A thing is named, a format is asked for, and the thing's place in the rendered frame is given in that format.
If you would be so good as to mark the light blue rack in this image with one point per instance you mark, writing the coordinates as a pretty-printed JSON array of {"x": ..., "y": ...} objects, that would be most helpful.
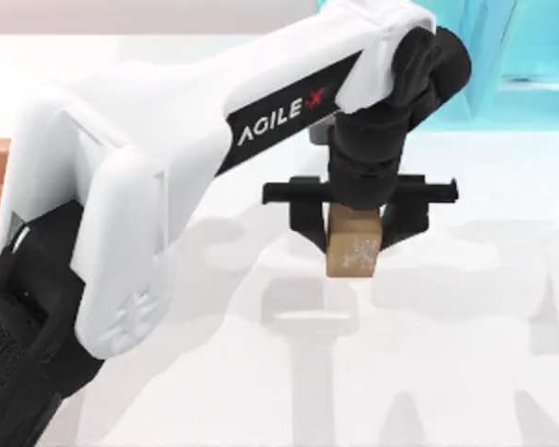
[{"x": 517, "y": 37}]

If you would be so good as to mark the brown cardboard box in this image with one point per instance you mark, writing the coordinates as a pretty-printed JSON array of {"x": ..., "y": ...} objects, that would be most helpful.
[{"x": 351, "y": 247}]

